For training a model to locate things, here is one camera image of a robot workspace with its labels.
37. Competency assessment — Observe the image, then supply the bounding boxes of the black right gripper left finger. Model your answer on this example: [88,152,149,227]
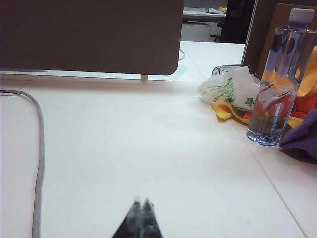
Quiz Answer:
[112,197,142,238]

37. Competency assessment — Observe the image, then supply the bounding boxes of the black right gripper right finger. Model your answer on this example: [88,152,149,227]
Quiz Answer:
[141,197,163,238]

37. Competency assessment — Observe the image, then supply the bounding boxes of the black and white box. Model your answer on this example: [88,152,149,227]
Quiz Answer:
[211,63,246,77]

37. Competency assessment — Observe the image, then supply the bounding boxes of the yellow cloth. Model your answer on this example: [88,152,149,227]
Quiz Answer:
[211,44,317,124]

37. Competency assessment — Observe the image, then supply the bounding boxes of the white green-printed plastic bag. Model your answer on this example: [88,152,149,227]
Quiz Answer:
[197,65,261,112]

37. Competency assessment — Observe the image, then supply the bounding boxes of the purple cloth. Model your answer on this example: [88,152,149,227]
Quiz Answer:
[278,108,317,166]

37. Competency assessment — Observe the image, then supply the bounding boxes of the clear plastic water bottle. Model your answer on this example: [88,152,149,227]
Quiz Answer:
[246,8,316,147]

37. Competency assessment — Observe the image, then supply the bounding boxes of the red orange cloth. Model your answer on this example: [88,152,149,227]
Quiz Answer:
[241,94,317,129]

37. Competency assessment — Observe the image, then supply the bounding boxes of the white background desk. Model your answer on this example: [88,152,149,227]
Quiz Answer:
[181,6,227,42]

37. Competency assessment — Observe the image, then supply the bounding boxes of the black office chair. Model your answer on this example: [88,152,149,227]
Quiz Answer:
[210,0,256,44]

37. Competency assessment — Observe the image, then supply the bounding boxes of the brown cardboard panel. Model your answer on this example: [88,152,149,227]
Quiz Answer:
[243,0,317,78]

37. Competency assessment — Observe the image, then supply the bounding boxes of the grey cable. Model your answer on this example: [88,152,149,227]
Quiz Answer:
[0,90,46,238]

